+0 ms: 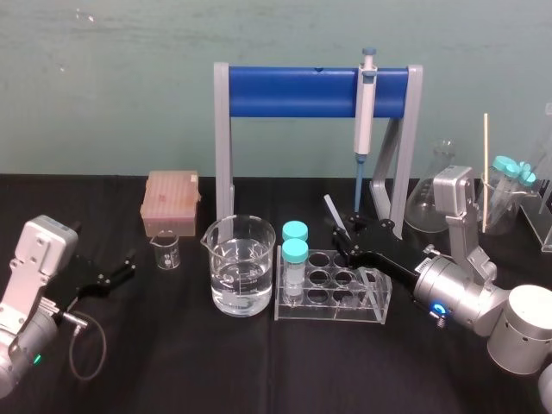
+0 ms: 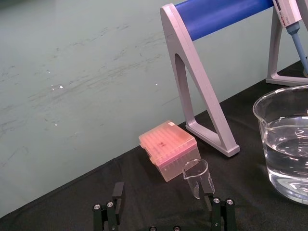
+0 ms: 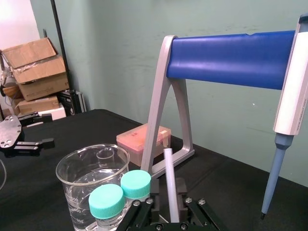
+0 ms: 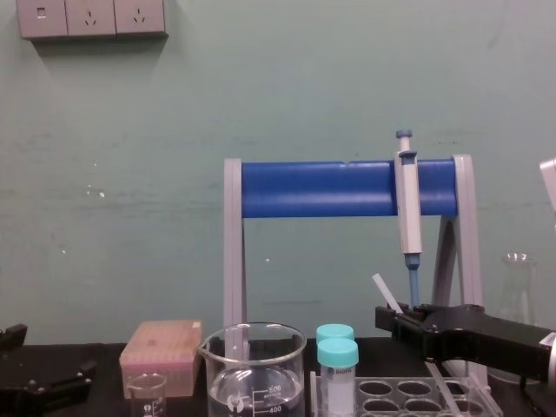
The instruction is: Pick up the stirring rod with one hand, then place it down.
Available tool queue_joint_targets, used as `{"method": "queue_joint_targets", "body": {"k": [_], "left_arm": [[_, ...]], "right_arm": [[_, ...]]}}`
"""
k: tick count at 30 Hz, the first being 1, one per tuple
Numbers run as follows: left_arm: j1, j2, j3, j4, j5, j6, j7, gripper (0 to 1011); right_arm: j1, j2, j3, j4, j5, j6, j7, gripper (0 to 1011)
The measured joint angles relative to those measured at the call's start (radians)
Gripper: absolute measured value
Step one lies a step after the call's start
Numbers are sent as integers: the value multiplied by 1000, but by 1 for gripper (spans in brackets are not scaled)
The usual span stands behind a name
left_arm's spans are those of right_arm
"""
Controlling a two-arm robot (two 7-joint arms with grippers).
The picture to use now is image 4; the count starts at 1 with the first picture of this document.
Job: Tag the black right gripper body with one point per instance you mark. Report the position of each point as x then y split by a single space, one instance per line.
491 341

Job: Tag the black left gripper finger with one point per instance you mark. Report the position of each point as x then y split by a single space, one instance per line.
69 377
13 339

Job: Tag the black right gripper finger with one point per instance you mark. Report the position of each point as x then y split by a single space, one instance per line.
419 312
388 323

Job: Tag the clear glass stirring rod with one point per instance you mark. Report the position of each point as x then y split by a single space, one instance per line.
384 292

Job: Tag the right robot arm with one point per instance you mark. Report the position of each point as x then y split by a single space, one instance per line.
548 356

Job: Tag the teal capped sample tube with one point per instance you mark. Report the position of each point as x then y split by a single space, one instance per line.
334 331
338 369

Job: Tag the clear glass conical flask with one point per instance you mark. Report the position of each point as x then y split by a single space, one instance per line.
519 286

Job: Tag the clear plastic tube rack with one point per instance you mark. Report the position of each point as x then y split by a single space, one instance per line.
412 393

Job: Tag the small glass beaker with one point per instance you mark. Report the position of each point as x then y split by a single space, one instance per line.
145 397

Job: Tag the pink pipette tip box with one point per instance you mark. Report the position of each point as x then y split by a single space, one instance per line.
163 347

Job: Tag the white and blue pipette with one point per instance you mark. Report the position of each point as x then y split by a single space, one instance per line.
409 204

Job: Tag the grey pipette stand blue bar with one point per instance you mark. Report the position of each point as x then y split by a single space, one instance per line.
321 189

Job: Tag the large glass beaker with water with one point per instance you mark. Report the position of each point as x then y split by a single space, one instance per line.
254 391

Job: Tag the grey wall socket panel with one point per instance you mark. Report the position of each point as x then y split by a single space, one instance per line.
91 19

